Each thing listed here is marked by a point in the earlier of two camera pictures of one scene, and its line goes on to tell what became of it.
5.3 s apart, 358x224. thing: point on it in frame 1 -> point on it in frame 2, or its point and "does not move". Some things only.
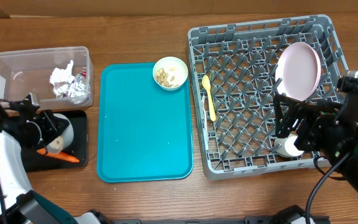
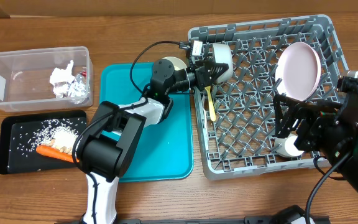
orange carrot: x=59 y=155 does not move
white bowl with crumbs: x=63 y=140 -> x=222 y=53
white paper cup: x=285 y=147 does not move
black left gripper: x=53 y=124 -> x=204 y=76
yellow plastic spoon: x=206 y=83 does not move
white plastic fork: x=204 y=110 does not move
